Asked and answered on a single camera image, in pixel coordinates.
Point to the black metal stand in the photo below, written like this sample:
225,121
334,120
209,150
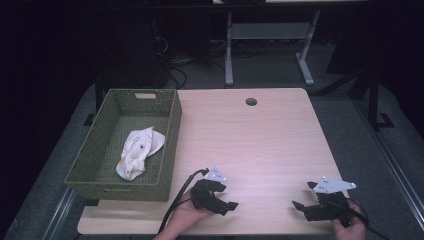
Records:
373,100

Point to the grey metal desk frame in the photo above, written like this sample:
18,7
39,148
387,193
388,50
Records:
270,31

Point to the person's left hand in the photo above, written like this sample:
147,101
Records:
183,213

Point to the white printed cloth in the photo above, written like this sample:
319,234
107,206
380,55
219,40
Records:
135,156

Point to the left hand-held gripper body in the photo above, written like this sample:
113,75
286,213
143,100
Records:
201,196

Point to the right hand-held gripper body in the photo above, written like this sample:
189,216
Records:
330,203

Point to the green woven basket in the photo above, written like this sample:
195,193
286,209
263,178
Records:
100,156

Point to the metal floor rail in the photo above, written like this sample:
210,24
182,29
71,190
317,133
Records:
393,166
58,216

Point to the person's right hand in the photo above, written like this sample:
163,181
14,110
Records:
350,230

